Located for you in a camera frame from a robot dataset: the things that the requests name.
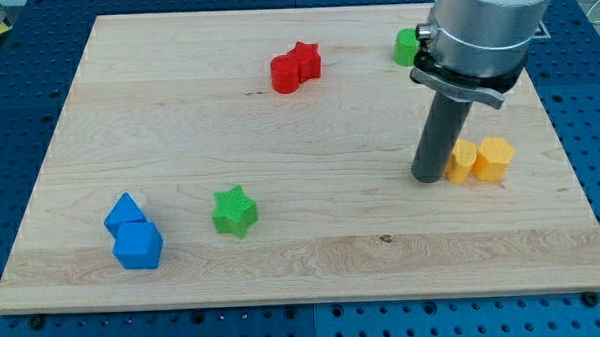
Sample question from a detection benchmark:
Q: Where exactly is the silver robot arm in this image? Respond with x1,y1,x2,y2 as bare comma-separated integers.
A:
411,0,551,110

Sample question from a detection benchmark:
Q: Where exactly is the green star block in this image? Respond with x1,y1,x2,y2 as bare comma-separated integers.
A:
212,186,259,240

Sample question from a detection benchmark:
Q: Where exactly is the light wooden board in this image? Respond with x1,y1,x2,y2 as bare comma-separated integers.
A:
0,4,600,315

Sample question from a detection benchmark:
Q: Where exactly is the red cylinder block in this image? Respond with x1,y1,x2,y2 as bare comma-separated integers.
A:
270,54,300,94

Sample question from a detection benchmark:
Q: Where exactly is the red star block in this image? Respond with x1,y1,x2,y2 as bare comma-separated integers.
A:
287,41,322,83

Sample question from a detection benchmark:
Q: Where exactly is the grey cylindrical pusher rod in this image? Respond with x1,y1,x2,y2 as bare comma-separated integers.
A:
411,93,472,183

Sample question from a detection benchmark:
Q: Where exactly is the yellow heart block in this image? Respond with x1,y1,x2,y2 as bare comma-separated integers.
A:
444,139,478,184

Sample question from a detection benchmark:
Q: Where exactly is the green cylinder block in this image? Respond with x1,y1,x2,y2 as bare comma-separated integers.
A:
392,28,419,67

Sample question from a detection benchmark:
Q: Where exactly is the blue triangle block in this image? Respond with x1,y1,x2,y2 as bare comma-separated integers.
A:
104,193,147,238

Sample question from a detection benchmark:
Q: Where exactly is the blue cube block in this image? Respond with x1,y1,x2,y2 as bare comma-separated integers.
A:
113,222,164,270

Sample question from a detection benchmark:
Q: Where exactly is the yellow hexagon block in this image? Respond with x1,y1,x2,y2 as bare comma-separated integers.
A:
472,137,516,182

